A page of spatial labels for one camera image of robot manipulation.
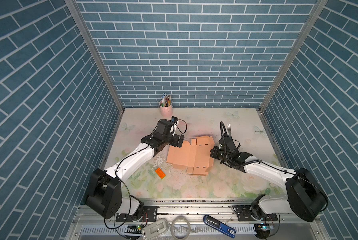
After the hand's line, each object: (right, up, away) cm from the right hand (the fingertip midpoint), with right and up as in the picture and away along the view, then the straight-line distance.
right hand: (208, 149), depth 88 cm
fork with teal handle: (+18, +10, +21) cm, 29 cm away
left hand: (-18, +9, -3) cm, 21 cm away
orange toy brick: (-28, -14, -1) cm, 32 cm away
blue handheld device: (-2, -30, -20) cm, 36 cm away
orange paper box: (-8, -6, +6) cm, 11 cm away
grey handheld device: (-28, -34, -19) cm, 48 cm away
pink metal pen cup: (-29, +24, +24) cm, 45 cm away
